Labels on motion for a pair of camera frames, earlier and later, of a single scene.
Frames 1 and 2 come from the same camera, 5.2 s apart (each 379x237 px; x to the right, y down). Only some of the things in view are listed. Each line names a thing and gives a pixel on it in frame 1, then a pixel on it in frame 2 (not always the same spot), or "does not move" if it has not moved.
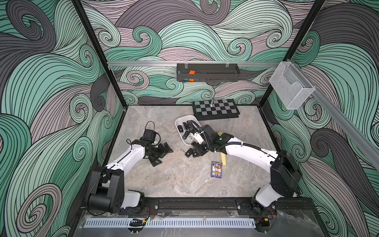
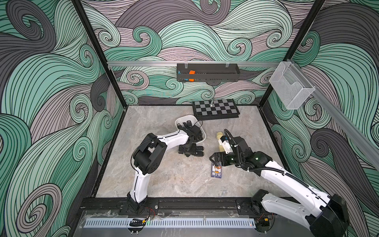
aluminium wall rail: [167, 63] does not move
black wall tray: [208, 72] does not move
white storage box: [182, 128] does not move
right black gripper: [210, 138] → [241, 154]
